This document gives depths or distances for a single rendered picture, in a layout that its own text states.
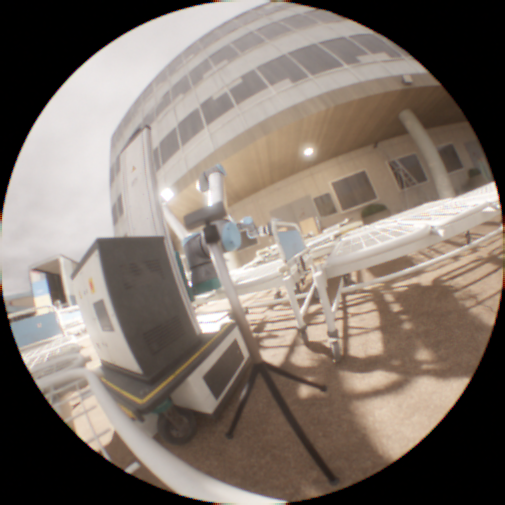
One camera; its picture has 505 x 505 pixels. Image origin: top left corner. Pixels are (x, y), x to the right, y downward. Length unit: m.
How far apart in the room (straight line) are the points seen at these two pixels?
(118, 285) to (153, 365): 0.29
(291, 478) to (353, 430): 0.24
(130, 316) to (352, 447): 0.81
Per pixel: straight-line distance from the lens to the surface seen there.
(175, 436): 0.82
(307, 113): 4.70
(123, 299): 0.64
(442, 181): 6.43
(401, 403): 0.74
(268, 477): 0.67
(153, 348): 0.68
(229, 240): 0.87
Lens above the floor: 0.62
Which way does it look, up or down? 2 degrees up
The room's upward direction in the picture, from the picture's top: 19 degrees counter-clockwise
